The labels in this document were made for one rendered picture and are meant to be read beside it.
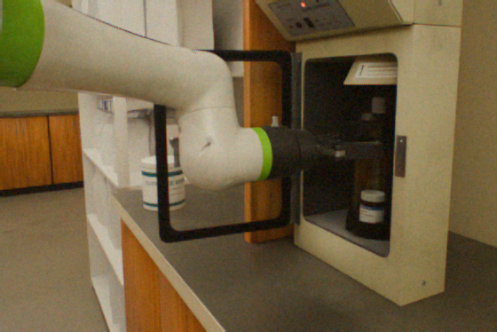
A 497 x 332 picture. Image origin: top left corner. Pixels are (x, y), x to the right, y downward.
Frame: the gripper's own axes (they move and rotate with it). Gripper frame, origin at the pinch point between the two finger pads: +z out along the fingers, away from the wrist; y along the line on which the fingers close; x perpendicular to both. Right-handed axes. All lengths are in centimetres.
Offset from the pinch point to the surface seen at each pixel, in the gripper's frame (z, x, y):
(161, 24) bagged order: -11, -36, 114
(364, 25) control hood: -9.6, -21.5, -6.7
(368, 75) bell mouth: -4.5, -13.3, -2.5
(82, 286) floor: -43, 120, 216
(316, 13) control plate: -13.0, -24.4, 2.2
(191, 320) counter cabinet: -34, 37, 15
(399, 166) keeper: -6.4, 1.8, -12.7
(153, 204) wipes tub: -31, 24, 58
